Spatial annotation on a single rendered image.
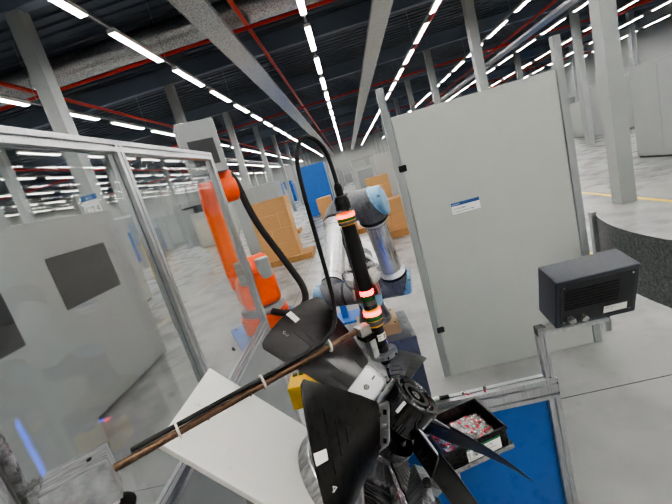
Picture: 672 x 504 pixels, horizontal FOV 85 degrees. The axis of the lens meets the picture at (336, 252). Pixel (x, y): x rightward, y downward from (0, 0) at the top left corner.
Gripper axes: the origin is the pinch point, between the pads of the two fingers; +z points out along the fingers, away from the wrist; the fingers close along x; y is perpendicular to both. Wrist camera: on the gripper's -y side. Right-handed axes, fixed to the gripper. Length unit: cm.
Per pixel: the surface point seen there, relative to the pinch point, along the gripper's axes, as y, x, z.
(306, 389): 7.0, 12.3, 27.5
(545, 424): 82, -49, -39
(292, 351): 11.4, 20.0, 2.7
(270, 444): 29.2, 29.7, 9.2
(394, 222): 110, -76, -753
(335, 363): 17.3, 11.2, 2.0
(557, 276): 25, -60, -35
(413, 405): 25.5, -3.9, 11.9
